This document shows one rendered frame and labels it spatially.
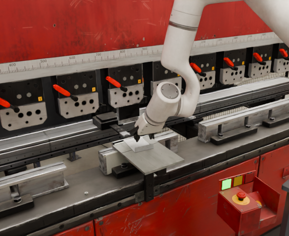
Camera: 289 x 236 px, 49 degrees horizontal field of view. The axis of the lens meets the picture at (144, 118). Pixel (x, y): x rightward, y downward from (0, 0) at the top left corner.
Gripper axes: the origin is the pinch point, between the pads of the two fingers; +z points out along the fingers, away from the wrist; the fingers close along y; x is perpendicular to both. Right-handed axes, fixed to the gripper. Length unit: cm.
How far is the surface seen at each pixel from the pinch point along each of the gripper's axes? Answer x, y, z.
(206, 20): -38, -36, -23
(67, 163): -72, 4, 201
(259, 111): -10, -81, 20
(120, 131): -12.3, 2.2, 18.5
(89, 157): -74, -20, 201
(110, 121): -20.8, 4.2, 23.4
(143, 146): 3.3, 0.4, 3.5
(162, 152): 8.1, -5.7, 1.8
